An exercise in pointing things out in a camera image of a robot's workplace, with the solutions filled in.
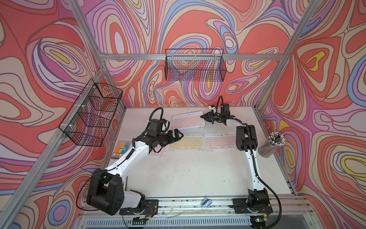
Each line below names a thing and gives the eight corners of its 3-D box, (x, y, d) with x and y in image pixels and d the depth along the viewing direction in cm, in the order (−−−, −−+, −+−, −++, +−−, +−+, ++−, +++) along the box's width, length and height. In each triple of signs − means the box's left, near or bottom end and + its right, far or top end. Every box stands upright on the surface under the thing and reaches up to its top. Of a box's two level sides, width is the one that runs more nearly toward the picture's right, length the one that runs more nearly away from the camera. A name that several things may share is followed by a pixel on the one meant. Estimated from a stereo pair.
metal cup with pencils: (259, 158, 94) (273, 143, 79) (255, 147, 99) (267, 131, 85) (272, 158, 94) (288, 143, 79) (267, 147, 99) (281, 131, 85)
